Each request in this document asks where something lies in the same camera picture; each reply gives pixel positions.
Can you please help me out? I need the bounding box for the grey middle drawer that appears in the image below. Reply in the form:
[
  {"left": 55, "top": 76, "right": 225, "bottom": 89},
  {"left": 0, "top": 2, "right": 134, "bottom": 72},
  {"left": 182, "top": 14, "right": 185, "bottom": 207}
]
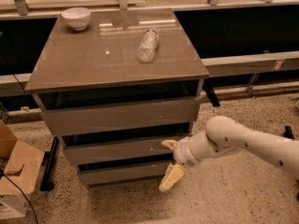
[{"left": 59, "top": 133, "right": 187, "bottom": 165}]

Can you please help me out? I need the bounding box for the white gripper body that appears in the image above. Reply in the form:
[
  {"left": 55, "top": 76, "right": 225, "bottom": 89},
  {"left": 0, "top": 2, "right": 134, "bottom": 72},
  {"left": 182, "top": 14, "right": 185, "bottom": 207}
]
[{"left": 173, "top": 137, "right": 200, "bottom": 167}]

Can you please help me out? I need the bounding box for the white ceramic bowl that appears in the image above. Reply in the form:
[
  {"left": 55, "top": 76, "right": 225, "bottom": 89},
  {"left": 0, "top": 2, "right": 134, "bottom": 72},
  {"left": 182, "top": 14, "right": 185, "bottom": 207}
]
[{"left": 62, "top": 7, "right": 91, "bottom": 31}]

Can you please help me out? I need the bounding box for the grey low ledge beam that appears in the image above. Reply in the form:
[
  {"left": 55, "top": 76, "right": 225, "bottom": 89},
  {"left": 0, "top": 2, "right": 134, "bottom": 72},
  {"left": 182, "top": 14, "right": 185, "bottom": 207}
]
[{"left": 0, "top": 51, "right": 299, "bottom": 97}]

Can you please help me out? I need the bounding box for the black floor bar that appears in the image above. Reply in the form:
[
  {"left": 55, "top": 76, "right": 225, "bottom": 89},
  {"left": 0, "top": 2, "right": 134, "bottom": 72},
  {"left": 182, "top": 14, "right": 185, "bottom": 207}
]
[
  {"left": 284, "top": 126, "right": 294, "bottom": 139},
  {"left": 39, "top": 137, "right": 59, "bottom": 191}
]

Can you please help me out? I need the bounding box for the grey drawer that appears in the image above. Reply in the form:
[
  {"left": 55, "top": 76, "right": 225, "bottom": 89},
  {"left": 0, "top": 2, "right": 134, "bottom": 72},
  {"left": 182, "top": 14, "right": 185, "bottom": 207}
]
[
  {"left": 78, "top": 161, "right": 170, "bottom": 186},
  {"left": 59, "top": 133, "right": 187, "bottom": 165},
  {"left": 42, "top": 98, "right": 196, "bottom": 136}
]

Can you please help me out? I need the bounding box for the brown cardboard box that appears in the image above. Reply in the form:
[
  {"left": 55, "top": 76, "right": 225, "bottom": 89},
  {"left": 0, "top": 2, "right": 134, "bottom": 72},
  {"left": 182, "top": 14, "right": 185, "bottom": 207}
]
[{"left": 0, "top": 121, "right": 44, "bottom": 219}]

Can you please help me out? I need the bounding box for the grey drawer cabinet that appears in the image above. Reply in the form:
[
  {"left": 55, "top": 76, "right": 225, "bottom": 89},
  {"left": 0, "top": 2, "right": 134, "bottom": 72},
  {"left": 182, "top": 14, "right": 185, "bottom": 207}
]
[{"left": 25, "top": 9, "right": 208, "bottom": 173}]

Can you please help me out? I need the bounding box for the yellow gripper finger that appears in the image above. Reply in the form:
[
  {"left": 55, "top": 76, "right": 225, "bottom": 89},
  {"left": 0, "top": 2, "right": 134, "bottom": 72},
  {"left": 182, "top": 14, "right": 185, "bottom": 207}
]
[
  {"left": 162, "top": 140, "right": 178, "bottom": 150},
  {"left": 159, "top": 163, "right": 185, "bottom": 192}
]

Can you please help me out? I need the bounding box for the black right floor bar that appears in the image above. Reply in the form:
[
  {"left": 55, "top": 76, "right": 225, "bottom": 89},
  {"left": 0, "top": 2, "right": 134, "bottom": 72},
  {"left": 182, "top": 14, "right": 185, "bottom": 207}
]
[{"left": 284, "top": 126, "right": 294, "bottom": 139}]

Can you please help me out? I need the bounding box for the grey top drawer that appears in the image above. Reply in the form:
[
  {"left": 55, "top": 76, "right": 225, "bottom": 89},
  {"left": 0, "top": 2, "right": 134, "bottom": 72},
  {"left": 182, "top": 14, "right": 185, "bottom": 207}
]
[{"left": 42, "top": 98, "right": 196, "bottom": 136}]

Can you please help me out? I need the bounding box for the black cable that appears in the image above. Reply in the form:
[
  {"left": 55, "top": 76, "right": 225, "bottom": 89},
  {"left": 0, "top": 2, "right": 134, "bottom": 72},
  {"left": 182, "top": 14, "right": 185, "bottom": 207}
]
[{"left": 0, "top": 170, "right": 39, "bottom": 224}]

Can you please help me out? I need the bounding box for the clear plastic bottle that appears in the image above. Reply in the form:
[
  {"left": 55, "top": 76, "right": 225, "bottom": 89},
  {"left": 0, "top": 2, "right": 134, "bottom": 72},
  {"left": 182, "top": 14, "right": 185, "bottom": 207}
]
[{"left": 137, "top": 29, "right": 159, "bottom": 63}]

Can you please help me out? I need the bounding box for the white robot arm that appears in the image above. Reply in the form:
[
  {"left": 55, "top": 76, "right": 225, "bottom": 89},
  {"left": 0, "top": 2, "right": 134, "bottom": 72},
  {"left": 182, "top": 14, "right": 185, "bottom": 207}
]
[{"left": 159, "top": 116, "right": 299, "bottom": 192}]

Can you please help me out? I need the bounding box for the black left floor bar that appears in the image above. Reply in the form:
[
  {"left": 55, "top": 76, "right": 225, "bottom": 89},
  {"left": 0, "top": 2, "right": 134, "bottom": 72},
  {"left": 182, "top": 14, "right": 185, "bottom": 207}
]
[{"left": 39, "top": 137, "right": 59, "bottom": 191}]

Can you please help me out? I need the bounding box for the grey bottom drawer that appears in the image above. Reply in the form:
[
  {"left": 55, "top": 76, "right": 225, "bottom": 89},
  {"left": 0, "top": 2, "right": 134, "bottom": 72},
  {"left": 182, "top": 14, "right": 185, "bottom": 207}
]
[{"left": 78, "top": 161, "right": 170, "bottom": 186}]

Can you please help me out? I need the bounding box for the black leg behind cabinet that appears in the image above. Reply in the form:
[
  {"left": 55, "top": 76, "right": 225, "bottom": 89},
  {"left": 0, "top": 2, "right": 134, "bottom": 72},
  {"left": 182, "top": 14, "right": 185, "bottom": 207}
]
[{"left": 203, "top": 79, "right": 221, "bottom": 107}]

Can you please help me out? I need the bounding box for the metal window rail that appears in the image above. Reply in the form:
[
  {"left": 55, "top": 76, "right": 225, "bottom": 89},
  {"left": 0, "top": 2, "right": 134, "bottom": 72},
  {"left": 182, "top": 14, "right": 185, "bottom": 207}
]
[{"left": 0, "top": 0, "right": 299, "bottom": 20}]

